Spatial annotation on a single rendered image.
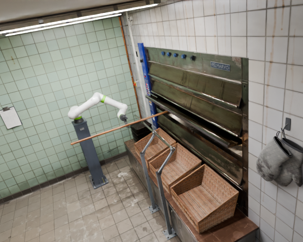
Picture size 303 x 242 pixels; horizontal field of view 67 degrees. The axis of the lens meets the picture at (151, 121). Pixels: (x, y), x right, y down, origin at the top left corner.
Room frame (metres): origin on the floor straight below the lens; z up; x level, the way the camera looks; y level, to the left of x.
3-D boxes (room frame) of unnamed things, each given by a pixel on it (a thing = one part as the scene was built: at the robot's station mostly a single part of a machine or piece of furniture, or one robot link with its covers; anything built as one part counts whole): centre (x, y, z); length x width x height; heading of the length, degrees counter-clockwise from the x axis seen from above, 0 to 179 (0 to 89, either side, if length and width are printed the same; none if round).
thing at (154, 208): (2.58, 0.15, 0.59); 1.27 x 0.31 x 1.17; 19
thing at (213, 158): (2.48, -0.42, 1.02); 1.79 x 0.11 x 0.19; 19
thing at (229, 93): (2.48, -0.42, 1.80); 1.79 x 0.11 x 0.19; 19
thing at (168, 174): (2.38, -0.17, 0.72); 0.56 x 0.49 x 0.28; 20
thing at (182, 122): (2.49, -0.44, 1.16); 1.80 x 0.06 x 0.04; 19
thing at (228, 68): (2.49, -0.45, 1.99); 1.80 x 0.08 x 0.21; 19
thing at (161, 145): (2.94, 0.03, 0.72); 0.56 x 0.49 x 0.28; 18
